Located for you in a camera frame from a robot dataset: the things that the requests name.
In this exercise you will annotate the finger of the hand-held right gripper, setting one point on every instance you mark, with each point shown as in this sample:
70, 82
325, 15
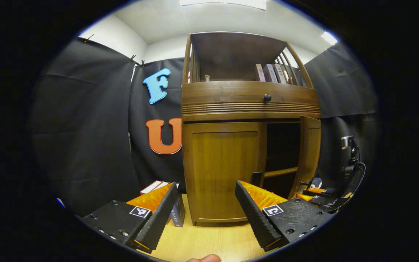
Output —
320, 201
327, 191

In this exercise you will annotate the penguin plush toy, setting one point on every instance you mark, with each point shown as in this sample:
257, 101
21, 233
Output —
316, 182

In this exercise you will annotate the red white book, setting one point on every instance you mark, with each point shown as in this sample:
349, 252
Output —
150, 187
164, 185

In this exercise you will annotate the wooden cabinet door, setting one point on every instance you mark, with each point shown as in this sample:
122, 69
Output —
220, 171
309, 153

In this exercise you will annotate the purple book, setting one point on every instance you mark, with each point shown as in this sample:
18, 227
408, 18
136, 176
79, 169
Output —
259, 73

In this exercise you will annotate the black drawer knob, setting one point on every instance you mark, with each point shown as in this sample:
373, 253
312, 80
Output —
267, 98

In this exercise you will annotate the grey book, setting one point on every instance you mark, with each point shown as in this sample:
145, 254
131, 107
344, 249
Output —
270, 73

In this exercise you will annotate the wooden ribbed drawer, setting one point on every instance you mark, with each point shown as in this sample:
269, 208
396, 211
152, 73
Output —
231, 92

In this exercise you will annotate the wooden double-door shoe cabinet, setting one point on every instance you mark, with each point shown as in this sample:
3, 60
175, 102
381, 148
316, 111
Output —
231, 54

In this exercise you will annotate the blue book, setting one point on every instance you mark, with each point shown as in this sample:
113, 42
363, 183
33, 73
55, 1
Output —
178, 214

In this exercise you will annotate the large ceiling light panel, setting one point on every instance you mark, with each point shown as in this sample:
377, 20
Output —
224, 3

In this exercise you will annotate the small ceiling light panel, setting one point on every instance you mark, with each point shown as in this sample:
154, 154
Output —
329, 38

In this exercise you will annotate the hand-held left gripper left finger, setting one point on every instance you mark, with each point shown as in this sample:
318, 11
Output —
158, 218

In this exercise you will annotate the wooden inner shelf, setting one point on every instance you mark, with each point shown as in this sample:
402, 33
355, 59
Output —
280, 172

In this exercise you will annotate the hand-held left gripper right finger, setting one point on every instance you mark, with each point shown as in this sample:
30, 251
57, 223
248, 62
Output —
255, 214

